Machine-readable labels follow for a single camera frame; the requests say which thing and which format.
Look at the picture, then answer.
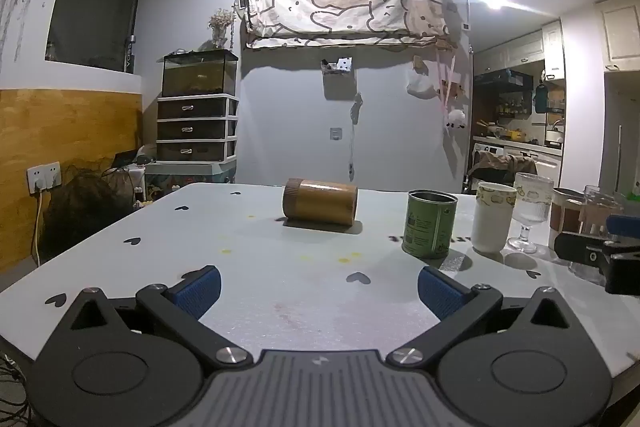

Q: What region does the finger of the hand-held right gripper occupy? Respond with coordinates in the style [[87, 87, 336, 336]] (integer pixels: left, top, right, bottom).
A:
[[553, 231, 640, 296], [606, 215, 640, 239]]

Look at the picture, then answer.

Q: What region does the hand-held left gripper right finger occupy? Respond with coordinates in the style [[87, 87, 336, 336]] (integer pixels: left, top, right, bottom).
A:
[[386, 265, 573, 366]]

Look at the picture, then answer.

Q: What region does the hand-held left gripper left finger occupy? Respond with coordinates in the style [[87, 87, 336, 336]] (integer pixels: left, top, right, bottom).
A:
[[66, 264, 252, 366]]

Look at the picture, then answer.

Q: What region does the brown wooden cup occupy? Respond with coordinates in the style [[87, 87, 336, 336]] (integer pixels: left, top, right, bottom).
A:
[[282, 177, 359, 228]]

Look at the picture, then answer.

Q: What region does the white patterned paper cup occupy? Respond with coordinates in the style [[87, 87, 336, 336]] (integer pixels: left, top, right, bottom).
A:
[[470, 181, 518, 255]]

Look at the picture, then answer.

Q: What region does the clear glass tumbler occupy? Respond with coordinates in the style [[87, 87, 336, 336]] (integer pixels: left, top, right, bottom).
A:
[[567, 184, 627, 286]]

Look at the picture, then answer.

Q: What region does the glass mug with brown sleeve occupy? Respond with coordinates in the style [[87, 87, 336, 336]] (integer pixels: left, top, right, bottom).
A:
[[548, 187, 587, 251]]

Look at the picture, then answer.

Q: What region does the ribbed glass goblet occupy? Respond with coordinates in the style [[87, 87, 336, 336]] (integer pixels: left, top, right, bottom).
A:
[[507, 173, 555, 254]]

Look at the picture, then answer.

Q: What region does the green tin can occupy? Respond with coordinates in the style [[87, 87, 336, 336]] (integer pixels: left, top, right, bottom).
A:
[[401, 189, 459, 260]]

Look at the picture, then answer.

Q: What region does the chair with brown cloth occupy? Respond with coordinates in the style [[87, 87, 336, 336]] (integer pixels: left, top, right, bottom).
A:
[[466, 153, 539, 196]]

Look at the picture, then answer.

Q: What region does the dark mesh bag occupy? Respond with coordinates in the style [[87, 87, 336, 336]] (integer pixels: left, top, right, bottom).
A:
[[42, 171, 135, 260]]

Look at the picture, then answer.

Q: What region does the white plastic drawer unit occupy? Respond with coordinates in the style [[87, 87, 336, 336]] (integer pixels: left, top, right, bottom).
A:
[[156, 95, 239, 164]]

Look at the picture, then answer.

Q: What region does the black kitchen shelf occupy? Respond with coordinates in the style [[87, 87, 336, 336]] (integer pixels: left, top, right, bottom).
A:
[[473, 69, 534, 116]]

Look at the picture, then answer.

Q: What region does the white plastic bag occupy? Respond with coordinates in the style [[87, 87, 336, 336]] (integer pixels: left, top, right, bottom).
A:
[[405, 56, 442, 96]]

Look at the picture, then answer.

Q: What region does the glass fish tank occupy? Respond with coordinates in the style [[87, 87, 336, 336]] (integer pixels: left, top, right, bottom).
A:
[[161, 49, 240, 98]]

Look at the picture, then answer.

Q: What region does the dried flower vase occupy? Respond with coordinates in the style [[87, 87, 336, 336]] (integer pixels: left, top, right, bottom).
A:
[[208, 8, 236, 51]]

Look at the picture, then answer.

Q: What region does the printed cartoon cloth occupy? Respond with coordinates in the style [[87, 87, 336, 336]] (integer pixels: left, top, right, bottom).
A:
[[242, 0, 459, 51]]

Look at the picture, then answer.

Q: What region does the white power cable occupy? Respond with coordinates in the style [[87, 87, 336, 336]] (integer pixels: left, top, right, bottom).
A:
[[32, 192, 45, 267]]

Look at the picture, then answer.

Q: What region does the white wall socket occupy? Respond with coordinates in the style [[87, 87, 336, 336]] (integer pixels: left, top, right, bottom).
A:
[[25, 161, 62, 196]]

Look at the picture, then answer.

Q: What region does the white kitchen wall cabinet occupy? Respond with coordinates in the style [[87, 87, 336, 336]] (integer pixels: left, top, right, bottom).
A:
[[594, 0, 640, 74]]

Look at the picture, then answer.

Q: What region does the small wall holder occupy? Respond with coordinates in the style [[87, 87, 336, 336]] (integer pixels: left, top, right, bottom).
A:
[[320, 56, 355, 78]]

